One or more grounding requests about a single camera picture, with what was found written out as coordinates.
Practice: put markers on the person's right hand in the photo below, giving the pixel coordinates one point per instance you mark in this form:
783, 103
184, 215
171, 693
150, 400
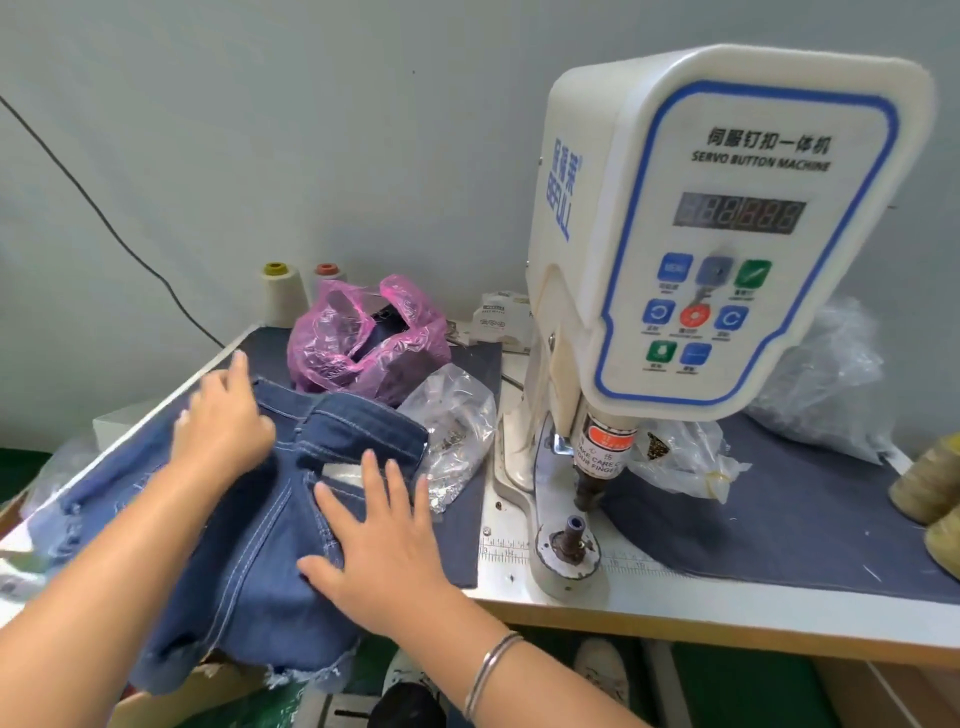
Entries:
390, 570

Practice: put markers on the cardboard box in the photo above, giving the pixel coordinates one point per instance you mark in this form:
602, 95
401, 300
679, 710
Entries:
195, 694

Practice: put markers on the white thread cone red core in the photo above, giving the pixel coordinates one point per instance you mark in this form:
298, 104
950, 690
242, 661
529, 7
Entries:
328, 274

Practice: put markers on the person's right middle finger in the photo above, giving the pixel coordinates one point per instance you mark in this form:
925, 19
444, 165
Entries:
375, 487

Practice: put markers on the small clear plastic bag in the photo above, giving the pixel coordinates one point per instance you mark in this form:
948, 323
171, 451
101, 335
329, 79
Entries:
686, 457

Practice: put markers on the pink plastic bag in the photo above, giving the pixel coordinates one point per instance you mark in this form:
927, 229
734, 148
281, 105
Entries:
352, 352

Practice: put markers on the white box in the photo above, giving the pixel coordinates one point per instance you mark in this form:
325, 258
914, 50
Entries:
124, 424

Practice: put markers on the person's left hand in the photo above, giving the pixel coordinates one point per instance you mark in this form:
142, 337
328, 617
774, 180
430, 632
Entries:
221, 439

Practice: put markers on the person's right thumb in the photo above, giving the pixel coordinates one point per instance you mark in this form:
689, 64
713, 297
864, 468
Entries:
321, 575

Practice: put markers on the large crumpled clear plastic bag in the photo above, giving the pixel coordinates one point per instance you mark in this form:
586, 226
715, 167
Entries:
825, 375

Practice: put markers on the blue denim shorts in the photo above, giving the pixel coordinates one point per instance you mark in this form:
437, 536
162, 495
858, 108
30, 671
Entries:
247, 570

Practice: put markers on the clear bag of metal buttons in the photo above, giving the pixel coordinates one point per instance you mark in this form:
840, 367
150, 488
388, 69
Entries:
454, 420

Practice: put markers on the person's right little finger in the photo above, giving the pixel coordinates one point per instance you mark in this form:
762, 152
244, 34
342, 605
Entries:
424, 506

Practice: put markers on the yellow thread spool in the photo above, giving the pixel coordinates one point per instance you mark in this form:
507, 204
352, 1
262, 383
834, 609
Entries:
930, 480
946, 540

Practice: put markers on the person's left fingers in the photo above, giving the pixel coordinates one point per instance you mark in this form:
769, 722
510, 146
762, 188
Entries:
225, 386

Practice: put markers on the white shoe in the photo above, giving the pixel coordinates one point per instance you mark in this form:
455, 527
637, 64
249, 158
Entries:
405, 671
600, 667

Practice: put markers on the person's left forearm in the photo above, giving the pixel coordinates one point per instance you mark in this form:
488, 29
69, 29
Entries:
97, 585

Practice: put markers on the white button press machine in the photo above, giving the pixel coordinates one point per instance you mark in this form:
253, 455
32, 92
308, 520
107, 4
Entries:
675, 247

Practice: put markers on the white thread cone yellow core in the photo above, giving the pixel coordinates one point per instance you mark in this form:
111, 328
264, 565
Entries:
281, 296

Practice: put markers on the person's right forearm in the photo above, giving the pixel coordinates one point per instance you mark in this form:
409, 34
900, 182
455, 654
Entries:
517, 675

